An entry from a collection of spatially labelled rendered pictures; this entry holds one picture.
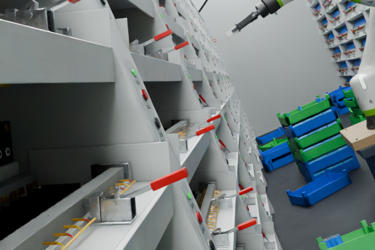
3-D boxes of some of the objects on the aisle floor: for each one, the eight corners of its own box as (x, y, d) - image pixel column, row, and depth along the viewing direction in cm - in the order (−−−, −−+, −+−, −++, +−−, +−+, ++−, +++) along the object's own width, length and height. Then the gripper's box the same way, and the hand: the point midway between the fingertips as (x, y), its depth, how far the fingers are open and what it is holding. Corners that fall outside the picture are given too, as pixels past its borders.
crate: (348, 162, 308) (343, 151, 308) (360, 166, 288) (355, 154, 288) (306, 181, 308) (301, 170, 307) (315, 186, 287) (309, 174, 287)
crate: (324, 258, 186) (315, 238, 188) (374, 239, 184) (364, 219, 186) (329, 267, 157) (318, 244, 160) (388, 245, 155) (376, 221, 157)
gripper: (270, 11, 227) (230, 41, 231) (269, 15, 243) (230, 43, 246) (261, -2, 227) (221, 28, 231) (260, 3, 243) (222, 32, 246)
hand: (231, 32), depth 238 cm, fingers open, 3 cm apart
